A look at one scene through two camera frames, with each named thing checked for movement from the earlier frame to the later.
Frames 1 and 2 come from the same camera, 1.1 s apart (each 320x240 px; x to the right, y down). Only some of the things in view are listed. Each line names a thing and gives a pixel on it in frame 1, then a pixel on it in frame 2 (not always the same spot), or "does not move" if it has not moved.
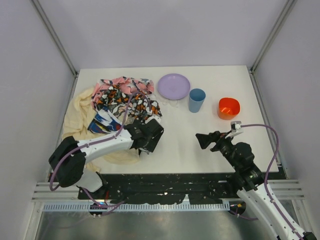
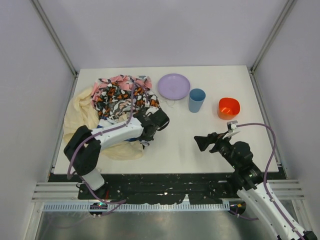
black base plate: x=137 y=189 does not move
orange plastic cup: x=228 y=108 does not move
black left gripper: x=155 y=135 to x=149 y=133
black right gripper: x=215 y=140 does not move
